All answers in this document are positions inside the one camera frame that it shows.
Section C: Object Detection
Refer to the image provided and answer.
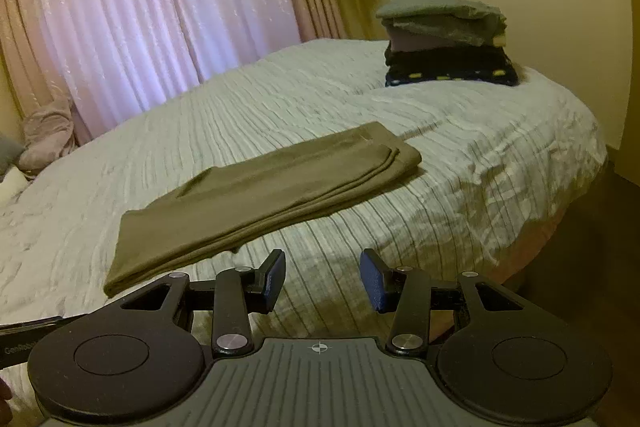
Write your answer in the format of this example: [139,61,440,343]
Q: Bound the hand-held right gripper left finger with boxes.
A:
[119,249,287,356]

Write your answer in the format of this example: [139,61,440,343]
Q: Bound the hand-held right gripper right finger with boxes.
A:
[360,249,525,356]

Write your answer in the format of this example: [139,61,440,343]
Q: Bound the olive green pants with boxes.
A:
[103,121,422,298]

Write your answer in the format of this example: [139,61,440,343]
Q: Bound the white pillow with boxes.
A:
[0,167,29,204]

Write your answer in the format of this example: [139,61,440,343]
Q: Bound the pink bed sheet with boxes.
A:
[480,202,572,294]

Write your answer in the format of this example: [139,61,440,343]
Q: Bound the striped grey bedspread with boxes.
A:
[0,38,608,415]

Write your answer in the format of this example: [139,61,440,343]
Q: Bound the grey pillow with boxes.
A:
[0,134,27,174]

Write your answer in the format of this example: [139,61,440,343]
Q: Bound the crumpled pink cloth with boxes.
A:
[19,97,77,174]

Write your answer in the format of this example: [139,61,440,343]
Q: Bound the navy dotted folded garment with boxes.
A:
[384,64,519,88]

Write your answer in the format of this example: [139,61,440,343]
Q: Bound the black folded garment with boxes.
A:
[385,44,516,75]

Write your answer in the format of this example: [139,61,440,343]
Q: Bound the pink folded garment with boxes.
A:
[387,29,483,54]

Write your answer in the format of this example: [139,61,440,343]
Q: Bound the grey folded garment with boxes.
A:
[376,0,509,34]
[382,19,507,48]

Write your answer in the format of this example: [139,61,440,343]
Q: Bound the pink curtains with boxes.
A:
[10,0,303,140]

